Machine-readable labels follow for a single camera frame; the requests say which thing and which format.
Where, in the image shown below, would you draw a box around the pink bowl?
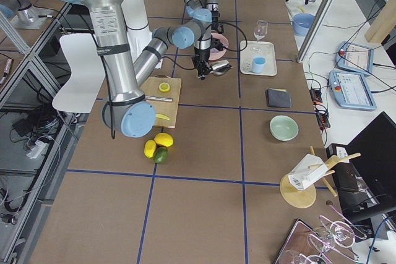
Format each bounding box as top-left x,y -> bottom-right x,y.
209,33 -> 229,61

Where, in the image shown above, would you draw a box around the blue basin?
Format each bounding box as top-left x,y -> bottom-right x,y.
292,13 -> 315,36

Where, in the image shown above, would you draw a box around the black power strip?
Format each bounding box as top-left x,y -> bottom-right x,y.
309,88 -> 330,130

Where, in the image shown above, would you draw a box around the blue teach pendant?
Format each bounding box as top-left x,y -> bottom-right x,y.
335,41 -> 374,76
329,70 -> 377,111

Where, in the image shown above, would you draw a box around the hanging wine glasses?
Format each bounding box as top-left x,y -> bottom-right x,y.
275,205 -> 369,264

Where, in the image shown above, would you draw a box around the blue teach pendant far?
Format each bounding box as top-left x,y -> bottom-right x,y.
335,41 -> 374,76

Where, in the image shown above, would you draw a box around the cream bear tray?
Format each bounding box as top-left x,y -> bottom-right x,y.
240,40 -> 277,76

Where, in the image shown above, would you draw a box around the clear wine glass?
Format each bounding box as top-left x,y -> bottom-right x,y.
251,20 -> 269,53

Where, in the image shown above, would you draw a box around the black monitor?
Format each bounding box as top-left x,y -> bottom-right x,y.
335,111 -> 395,223

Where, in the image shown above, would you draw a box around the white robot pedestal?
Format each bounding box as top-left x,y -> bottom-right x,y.
121,0 -> 154,70

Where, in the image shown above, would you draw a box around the lemon half slice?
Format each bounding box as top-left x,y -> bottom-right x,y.
158,82 -> 171,93

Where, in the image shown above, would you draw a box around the green lime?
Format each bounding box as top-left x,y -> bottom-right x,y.
153,147 -> 168,163

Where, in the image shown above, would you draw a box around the light blue cup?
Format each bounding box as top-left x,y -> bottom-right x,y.
251,56 -> 266,74

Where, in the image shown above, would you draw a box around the green bowl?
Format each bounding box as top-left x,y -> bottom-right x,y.
270,115 -> 299,142

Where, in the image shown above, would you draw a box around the wooden cup stand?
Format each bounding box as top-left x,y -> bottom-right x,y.
280,146 -> 361,208

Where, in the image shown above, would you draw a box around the metal rod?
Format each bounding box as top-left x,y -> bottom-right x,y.
145,95 -> 173,103

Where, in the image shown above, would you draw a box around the whole yellow lemon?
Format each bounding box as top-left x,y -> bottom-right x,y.
154,132 -> 174,147

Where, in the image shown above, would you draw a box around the grey folded cloth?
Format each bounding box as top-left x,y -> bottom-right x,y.
265,88 -> 292,108

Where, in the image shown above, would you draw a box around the white carton on stand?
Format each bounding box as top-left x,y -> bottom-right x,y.
288,154 -> 328,190

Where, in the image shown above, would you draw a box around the wooden cutting board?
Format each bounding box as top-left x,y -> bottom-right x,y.
141,77 -> 182,128

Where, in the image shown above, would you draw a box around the blue teach pendant near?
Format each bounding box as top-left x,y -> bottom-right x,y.
329,70 -> 377,111

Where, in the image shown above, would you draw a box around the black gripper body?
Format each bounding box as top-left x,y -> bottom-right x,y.
211,11 -> 223,33
192,48 -> 212,72

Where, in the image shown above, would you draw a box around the metal ice scoop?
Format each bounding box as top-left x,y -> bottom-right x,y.
209,60 -> 233,77

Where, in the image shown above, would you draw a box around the yellow plastic knife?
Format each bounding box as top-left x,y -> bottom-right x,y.
156,113 -> 170,121

